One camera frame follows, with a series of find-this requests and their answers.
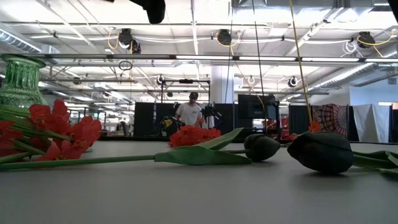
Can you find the yellow flower bunch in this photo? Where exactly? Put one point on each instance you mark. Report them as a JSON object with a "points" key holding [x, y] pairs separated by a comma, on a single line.
{"points": [[168, 123]]}

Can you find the green glass vase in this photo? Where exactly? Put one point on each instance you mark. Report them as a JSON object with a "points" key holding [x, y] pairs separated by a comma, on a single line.
{"points": [[20, 81]]}

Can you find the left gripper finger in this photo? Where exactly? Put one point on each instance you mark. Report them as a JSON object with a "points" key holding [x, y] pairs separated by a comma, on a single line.
{"points": [[152, 9]]}

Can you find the black partition panel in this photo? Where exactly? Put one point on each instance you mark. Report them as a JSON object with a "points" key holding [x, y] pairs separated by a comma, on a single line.
{"points": [[144, 119], [224, 118], [299, 119]]}

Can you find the red patterned tapestry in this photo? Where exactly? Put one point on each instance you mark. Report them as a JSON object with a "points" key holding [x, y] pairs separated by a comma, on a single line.
{"points": [[331, 119]]}

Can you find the red artificial flower bunch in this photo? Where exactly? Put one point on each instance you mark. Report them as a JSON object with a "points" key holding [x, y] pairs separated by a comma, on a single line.
{"points": [[81, 130], [192, 135], [314, 126]]}

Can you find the black monitor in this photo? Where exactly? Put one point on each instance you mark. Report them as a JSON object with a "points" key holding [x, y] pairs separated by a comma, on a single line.
{"points": [[252, 107]]}

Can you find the white hanging cloth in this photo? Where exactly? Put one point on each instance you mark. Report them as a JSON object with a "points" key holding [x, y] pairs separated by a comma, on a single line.
{"points": [[371, 123]]}

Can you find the black artificial tulip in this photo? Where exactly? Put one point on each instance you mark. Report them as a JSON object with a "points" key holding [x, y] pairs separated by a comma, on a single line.
{"points": [[261, 147], [320, 152]]}

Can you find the long ceiling light bar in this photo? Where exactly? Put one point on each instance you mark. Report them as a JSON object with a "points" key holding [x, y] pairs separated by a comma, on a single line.
{"points": [[267, 58]]}

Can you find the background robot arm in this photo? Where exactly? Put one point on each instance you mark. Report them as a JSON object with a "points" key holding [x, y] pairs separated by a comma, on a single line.
{"points": [[211, 112]]}

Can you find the person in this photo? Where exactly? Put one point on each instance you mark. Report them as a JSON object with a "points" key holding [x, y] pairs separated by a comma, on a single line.
{"points": [[189, 113]]}

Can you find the black metal station frame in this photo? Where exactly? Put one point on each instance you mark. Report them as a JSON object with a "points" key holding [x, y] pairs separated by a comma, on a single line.
{"points": [[186, 81]]}

